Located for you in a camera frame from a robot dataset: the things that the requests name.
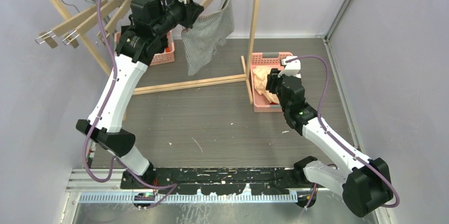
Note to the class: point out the beige underwear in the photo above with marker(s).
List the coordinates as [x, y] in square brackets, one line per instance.
[260, 74]

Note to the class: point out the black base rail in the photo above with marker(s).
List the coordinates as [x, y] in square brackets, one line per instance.
[230, 180]

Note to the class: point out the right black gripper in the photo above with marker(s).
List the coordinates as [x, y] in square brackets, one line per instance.
[272, 79]

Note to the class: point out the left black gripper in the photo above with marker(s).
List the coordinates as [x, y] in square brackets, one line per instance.
[190, 10]

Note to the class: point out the pink plastic basket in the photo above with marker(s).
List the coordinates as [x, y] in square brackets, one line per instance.
[271, 60]

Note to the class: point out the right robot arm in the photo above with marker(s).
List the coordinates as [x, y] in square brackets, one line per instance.
[363, 183]

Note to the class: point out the pink basket with black clothes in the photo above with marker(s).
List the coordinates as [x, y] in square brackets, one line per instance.
[165, 55]

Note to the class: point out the grey striped underwear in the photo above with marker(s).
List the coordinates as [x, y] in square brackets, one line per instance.
[208, 32]

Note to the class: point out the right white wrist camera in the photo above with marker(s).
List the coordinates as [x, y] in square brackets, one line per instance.
[292, 66]

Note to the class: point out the empty wooden clip hanger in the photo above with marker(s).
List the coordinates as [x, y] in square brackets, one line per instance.
[69, 28]

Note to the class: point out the wooden clothes rack frame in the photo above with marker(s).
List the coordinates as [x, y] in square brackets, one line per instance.
[61, 7]

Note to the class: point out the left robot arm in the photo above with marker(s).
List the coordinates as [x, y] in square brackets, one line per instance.
[104, 124]

